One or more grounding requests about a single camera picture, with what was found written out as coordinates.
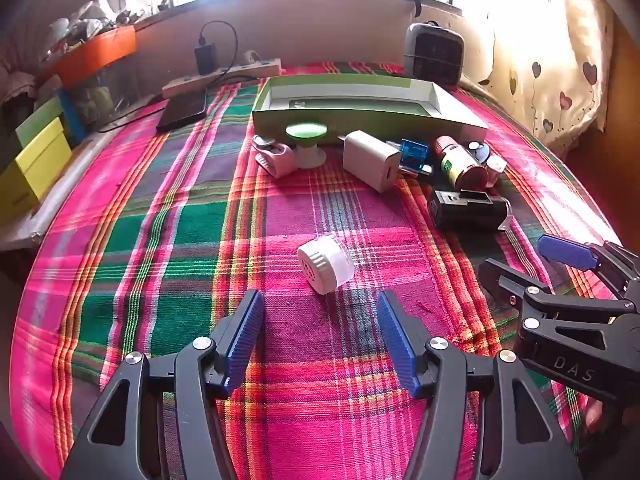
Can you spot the orange storage bin with clutter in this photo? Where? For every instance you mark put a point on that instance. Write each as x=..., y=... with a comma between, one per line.
x=85, y=22

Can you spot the blue box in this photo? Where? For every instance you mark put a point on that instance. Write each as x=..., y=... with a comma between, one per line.
x=72, y=117

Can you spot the white plug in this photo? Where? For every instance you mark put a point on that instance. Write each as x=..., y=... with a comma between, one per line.
x=250, y=56

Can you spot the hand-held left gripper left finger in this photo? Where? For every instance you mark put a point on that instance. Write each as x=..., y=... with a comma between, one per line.
x=245, y=342

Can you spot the red-capped bottle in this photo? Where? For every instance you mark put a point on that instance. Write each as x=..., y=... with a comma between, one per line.
x=460, y=165

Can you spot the light green box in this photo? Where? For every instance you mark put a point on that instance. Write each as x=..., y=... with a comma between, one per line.
x=37, y=120

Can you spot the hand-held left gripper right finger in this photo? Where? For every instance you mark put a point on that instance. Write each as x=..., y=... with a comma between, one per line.
x=397, y=347

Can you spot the grey desktop heater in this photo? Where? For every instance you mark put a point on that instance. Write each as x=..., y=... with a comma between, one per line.
x=432, y=55

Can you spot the yellow box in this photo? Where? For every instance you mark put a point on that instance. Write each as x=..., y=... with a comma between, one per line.
x=35, y=175

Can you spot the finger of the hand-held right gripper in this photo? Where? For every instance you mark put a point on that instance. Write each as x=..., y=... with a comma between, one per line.
x=505, y=280
x=570, y=252

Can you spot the white power strip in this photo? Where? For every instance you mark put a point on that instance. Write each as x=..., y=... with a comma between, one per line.
x=225, y=77

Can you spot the green-topped white stand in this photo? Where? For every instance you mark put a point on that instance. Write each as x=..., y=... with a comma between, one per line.
x=305, y=132

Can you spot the pink clip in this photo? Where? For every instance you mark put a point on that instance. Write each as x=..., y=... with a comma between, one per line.
x=274, y=159

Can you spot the plaid blanket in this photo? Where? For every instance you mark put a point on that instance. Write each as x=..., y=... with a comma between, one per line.
x=150, y=260

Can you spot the blue transparent case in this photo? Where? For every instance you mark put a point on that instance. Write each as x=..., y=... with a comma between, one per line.
x=414, y=155

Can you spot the heart print curtain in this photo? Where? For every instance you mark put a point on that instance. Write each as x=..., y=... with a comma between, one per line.
x=550, y=60

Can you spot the black device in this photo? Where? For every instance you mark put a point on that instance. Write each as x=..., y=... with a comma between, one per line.
x=467, y=210

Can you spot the person's right hand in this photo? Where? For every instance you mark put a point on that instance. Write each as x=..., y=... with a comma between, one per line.
x=596, y=416

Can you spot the green cardboard box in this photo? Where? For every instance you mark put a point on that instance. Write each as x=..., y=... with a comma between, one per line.
x=360, y=120

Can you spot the black clamp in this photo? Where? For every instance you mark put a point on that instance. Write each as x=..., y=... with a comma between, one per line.
x=419, y=2

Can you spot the white usb charger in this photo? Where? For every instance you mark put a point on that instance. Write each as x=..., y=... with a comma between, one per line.
x=372, y=160

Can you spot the black phone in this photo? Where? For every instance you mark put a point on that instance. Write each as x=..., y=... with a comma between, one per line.
x=182, y=111

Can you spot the white round jar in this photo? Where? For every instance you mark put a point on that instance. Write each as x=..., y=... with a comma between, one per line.
x=325, y=265

